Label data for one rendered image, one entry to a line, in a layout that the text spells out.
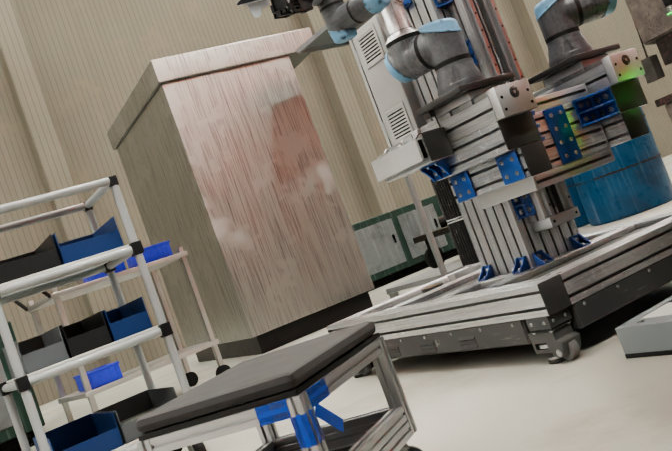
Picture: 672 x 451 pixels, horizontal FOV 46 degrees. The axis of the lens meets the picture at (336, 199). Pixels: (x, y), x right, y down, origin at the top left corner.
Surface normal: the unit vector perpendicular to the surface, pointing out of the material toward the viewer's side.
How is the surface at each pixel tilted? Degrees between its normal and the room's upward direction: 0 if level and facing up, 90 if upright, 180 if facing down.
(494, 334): 90
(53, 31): 90
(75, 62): 90
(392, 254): 90
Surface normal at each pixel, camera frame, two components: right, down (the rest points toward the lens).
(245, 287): 0.43, -0.21
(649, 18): -0.87, 0.33
